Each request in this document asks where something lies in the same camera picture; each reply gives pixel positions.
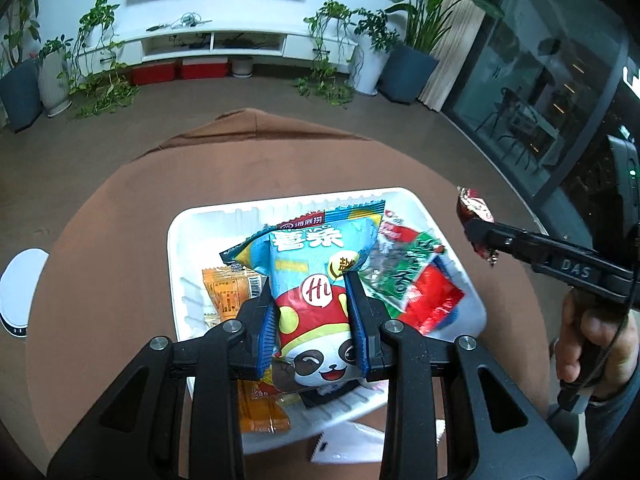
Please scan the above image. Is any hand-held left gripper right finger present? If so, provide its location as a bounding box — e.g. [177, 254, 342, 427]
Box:
[345, 270, 576, 480]

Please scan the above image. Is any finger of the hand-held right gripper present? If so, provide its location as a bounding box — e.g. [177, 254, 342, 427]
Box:
[462, 217, 549, 272]

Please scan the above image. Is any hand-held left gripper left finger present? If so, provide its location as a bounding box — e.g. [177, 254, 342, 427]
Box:
[46, 272, 276, 480]

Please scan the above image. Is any dark red foil snack packet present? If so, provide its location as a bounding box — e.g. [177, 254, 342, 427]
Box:
[456, 186, 501, 267]

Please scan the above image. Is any orange snack packet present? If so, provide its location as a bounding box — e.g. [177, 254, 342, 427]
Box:
[201, 266, 292, 435]

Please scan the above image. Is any green and red snack packet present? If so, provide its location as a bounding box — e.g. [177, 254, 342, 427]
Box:
[360, 210, 467, 336]

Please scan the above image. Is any blue panda snack packet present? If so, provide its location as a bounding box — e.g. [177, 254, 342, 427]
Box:
[220, 200, 387, 395]

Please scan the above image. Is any black snack packet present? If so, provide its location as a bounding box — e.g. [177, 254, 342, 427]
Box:
[299, 377, 373, 409]

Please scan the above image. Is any white plastic tray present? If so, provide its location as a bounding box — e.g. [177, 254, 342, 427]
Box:
[166, 187, 488, 457]

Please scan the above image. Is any person's right forearm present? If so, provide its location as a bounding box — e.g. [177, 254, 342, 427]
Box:
[585, 375, 640, 476]

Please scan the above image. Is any person's right hand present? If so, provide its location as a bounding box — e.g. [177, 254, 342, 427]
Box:
[556, 287, 640, 396]

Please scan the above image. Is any flat white snack packet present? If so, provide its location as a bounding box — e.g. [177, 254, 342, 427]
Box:
[306, 417, 447, 465]

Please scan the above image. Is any glass door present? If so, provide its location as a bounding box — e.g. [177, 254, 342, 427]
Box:
[442, 0, 640, 241]

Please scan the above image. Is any beige curtain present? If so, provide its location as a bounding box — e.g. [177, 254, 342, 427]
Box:
[419, 0, 513, 113]

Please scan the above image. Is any broad-leaf plant in dark pot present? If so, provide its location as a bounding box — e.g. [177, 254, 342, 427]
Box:
[377, 0, 506, 106]

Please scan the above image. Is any bushy plant in white pot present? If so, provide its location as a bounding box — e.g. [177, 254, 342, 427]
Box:
[347, 7, 401, 97]

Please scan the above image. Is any hanging vine plant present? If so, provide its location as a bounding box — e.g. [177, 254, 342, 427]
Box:
[292, 0, 361, 108]

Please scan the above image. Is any white round device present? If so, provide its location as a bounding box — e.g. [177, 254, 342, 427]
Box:
[0, 249, 50, 343]

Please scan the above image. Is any white TV cabinet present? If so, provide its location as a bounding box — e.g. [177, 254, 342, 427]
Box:
[97, 27, 363, 76]

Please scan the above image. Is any red storage box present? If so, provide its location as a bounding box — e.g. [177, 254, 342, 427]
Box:
[181, 58, 231, 80]
[131, 61, 177, 86]

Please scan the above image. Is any trailing vine plant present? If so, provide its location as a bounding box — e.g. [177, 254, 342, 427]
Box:
[65, 0, 141, 120]

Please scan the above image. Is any plant in white ribbed pot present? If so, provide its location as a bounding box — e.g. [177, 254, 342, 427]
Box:
[37, 35, 73, 118]

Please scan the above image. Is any bundle of cables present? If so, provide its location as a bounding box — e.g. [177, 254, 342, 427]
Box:
[147, 12, 213, 31]

